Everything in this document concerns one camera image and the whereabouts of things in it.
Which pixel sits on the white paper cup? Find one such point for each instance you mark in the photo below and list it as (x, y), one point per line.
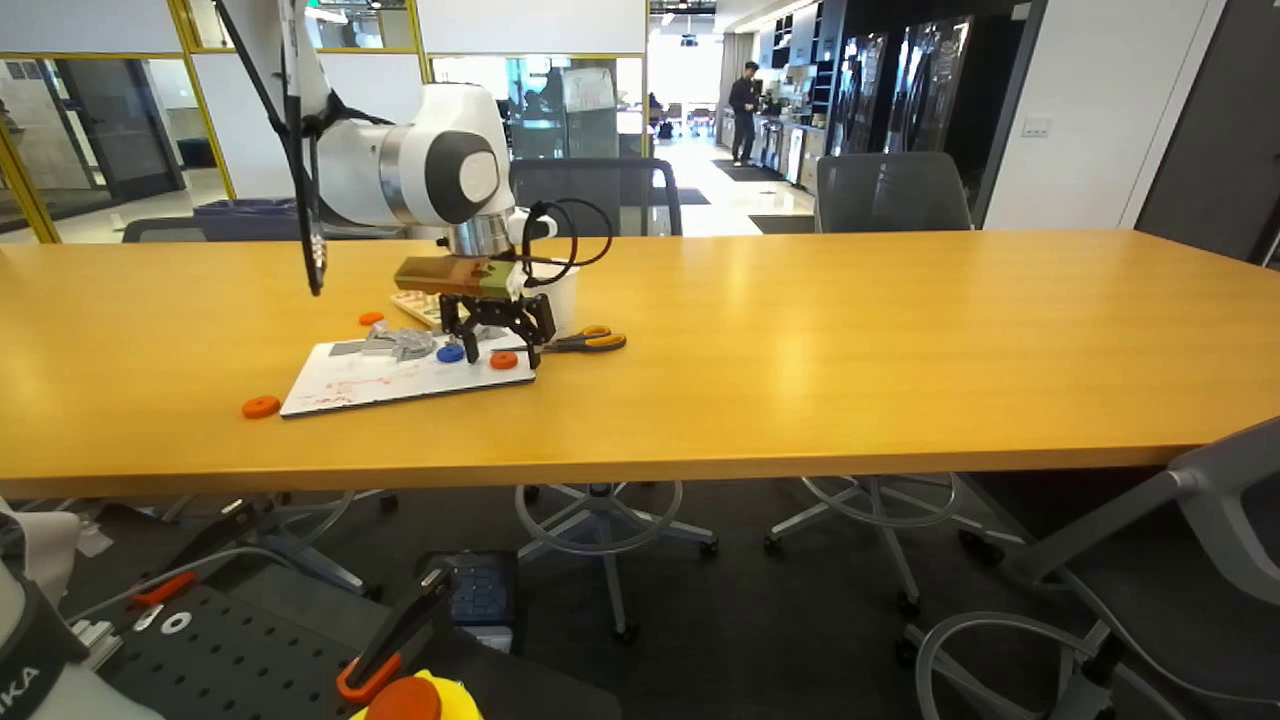
(566, 302)

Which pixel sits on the wooden number puzzle board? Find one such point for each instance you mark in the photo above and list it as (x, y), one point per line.
(405, 312)

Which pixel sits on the tan wrist camera box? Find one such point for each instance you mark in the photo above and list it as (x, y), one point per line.
(454, 274)

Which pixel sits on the dark blue bench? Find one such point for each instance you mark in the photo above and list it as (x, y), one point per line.
(248, 221)

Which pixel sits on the chair base with footring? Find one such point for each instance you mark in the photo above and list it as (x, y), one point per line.
(612, 575)
(886, 513)

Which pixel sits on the dark blue box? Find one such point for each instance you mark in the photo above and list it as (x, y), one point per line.
(483, 601)

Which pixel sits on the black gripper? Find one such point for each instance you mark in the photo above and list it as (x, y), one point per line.
(496, 302)

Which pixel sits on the grey mesh office chair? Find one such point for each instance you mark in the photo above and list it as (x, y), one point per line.
(625, 201)
(891, 195)
(1203, 535)

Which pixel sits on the yellow red emergency stop button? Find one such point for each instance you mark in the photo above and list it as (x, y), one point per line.
(420, 703)

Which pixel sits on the black chair base legs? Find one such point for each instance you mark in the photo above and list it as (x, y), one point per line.
(321, 564)

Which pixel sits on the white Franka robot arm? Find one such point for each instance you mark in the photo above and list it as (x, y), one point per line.
(427, 173)

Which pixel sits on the black perforated mounting board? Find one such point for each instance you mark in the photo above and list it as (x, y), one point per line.
(240, 662)

